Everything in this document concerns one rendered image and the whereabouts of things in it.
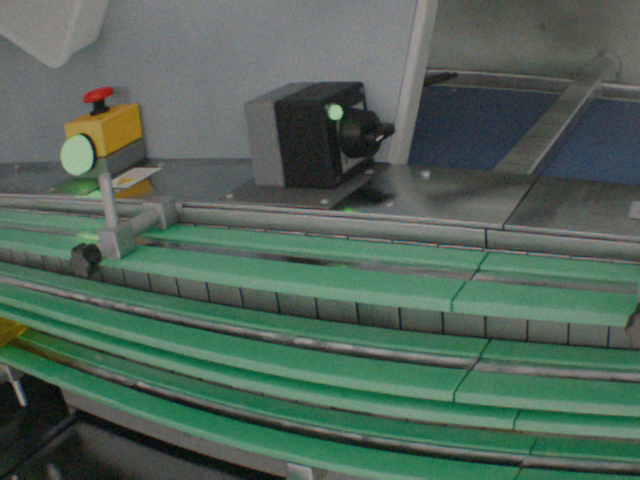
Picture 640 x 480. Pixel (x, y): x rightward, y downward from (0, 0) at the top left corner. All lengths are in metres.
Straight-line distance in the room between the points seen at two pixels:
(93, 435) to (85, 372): 0.14
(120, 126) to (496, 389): 0.52
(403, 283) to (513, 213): 0.11
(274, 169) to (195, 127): 0.18
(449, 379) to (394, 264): 0.10
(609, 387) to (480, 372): 0.11
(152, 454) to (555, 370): 0.53
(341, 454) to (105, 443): 0.40
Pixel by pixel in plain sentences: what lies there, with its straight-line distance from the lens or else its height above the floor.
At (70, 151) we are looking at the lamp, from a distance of 0.89.
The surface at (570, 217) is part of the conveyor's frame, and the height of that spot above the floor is 0.85.
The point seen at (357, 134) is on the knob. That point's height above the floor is 0.81.
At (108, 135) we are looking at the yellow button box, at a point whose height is 0.81.
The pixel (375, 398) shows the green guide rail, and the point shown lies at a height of 0.96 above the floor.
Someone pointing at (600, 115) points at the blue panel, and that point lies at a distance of 1.03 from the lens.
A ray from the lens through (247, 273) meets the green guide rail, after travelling 0.63.
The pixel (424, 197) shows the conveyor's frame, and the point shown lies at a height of 0.83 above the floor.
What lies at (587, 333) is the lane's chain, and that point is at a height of 0.88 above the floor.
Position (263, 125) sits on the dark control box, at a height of 0.84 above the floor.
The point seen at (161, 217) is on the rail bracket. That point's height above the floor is 0.90.
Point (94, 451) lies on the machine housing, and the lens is 1.00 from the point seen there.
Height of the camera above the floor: 1.42
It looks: 52 degrees down
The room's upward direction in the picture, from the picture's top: 128 degrees counter-clockwise
